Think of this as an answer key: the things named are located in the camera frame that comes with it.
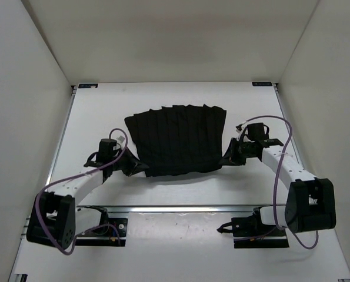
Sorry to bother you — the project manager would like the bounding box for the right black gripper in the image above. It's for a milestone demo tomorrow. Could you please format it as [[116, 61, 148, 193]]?
[[219, 138, 256, 167]]

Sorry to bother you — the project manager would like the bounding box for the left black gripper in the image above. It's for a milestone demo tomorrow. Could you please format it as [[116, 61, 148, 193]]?
[[111, 146, 149, 176]]

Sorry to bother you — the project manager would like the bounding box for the black pleated skirt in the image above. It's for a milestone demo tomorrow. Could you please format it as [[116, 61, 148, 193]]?
[[124, 105, 226, 177]]

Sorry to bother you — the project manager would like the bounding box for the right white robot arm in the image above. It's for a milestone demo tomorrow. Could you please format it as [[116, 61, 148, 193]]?
[[222, 138, 336, 236]]

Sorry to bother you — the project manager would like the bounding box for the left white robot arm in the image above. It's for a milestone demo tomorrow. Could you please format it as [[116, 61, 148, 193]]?
[[26, 148, 148, 252]]

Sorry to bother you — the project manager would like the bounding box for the right blue corner label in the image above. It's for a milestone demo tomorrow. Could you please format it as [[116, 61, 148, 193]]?
[[252, 82, 273, 87]]

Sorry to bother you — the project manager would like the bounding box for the blue corner label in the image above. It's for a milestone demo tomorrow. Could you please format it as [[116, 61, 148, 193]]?
[[78, 83, 98, 89], [252, 82, 273, 87]]

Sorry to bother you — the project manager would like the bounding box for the left blue corner label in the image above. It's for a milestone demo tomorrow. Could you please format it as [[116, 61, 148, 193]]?
[[78, 83, 98, 89]]

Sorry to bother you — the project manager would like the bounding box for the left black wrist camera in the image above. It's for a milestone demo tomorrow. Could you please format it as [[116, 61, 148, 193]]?
[[96, 138, 118, 163]]

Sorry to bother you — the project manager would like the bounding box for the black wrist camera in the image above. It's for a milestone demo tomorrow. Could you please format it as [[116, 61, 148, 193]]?
[[246, 123, 269, 142], [96, 138, 118, 163]]

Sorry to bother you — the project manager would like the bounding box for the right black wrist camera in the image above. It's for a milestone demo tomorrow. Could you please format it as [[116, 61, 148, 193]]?
[[246, 123, 269, 142]]

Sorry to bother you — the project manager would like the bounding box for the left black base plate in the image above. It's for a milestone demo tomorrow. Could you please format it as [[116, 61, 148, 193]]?
[[75, 209, 128, 247]]

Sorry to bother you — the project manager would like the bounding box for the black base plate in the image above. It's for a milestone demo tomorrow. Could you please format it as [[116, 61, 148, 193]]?
[[231, 215, 289, 249], [75, 209, 128, 247]]

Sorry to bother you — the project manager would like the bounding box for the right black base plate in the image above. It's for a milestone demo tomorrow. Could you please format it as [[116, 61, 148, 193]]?
[[231, 215, 289, 249]]

